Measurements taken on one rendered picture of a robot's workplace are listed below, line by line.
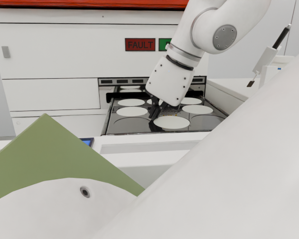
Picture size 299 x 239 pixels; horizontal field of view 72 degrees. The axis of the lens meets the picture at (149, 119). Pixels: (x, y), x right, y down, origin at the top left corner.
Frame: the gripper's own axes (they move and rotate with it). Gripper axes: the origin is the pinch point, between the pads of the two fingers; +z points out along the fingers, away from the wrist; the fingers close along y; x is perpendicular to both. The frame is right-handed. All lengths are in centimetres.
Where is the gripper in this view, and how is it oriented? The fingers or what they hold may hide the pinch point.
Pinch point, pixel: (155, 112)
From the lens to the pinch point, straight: 58.1
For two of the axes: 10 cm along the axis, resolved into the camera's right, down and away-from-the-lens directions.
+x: 3.9, -3.2, 8.7
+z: -3.9, 7.9, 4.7
